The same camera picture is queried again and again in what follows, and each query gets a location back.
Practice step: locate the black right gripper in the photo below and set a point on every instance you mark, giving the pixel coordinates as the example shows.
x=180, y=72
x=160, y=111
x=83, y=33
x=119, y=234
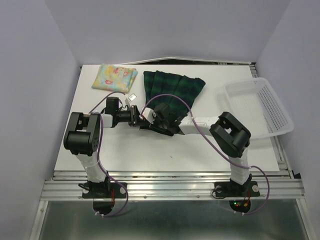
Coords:
x=156, y=127

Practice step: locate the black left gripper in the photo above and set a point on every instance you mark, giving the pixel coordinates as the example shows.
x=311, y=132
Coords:
x=135, y=121

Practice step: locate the dark green plaid skirt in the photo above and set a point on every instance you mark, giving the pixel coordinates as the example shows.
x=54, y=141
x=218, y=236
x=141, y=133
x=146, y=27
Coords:
x=172, y=89

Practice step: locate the pastel floral skirt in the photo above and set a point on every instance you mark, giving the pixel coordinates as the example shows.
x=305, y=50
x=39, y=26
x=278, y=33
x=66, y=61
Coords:
x=114, y=78

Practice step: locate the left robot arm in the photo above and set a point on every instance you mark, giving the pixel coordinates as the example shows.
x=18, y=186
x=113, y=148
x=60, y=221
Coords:
x=83, y=139

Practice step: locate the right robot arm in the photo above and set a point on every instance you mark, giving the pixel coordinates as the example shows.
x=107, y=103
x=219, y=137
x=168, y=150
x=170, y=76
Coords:
x=231, y=136

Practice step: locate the white plastic basket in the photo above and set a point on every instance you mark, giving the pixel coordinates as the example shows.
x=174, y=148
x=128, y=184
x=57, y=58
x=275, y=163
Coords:
x=256, y=105

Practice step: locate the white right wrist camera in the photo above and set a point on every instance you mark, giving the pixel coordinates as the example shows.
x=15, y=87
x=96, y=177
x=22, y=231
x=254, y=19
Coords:
x=148, y=115

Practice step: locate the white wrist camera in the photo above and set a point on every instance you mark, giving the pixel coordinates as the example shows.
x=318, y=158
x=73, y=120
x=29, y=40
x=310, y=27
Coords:
x=148, y=115
x=130, y=99

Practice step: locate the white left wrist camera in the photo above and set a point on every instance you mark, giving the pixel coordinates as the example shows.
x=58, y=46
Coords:
x=130, y=99

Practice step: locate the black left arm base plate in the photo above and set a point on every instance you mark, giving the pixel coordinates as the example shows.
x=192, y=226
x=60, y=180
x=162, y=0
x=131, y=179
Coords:
x=104, y=198

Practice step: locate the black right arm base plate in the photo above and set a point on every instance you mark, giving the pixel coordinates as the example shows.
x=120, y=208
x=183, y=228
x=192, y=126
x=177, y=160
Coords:
x=241, y=194

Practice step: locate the aluminium mounting rail frame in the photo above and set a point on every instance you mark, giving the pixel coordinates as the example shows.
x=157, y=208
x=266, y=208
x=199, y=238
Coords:
x=169, y=182

